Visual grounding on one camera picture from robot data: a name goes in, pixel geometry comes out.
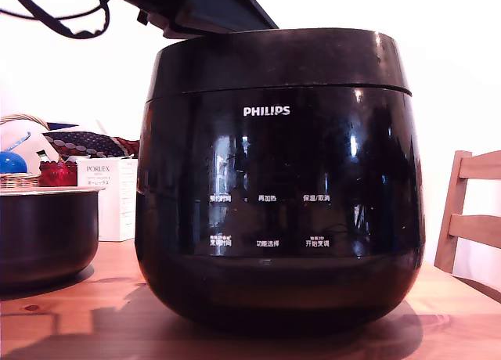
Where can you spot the black rice cooker lid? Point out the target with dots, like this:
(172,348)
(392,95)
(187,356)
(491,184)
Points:
(282,58)

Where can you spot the black Philips rice cooker body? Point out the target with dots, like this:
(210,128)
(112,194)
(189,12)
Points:
(282,160)

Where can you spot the metal rice cooker inner pot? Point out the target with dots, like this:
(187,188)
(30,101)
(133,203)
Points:
(47,235)

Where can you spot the red navy dotted gift bag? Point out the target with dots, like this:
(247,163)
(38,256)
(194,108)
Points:
(90,142)

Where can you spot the white Porlex grinder box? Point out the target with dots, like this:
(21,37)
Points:
(113,203)

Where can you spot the white cloth with blue ribbon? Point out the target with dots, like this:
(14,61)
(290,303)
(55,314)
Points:
(35,141)

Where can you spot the green white striped packet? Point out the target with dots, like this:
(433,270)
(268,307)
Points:
(42,155)

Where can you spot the red glass goblet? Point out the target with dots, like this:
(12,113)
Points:
(56,174)

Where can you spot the blue plastic ball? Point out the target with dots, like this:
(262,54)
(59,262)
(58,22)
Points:
(11,163)

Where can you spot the woven wicker basket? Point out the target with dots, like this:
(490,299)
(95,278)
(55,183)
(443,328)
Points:
(19,181)

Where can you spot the wooden chair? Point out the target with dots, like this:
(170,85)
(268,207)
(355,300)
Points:
(473,227)

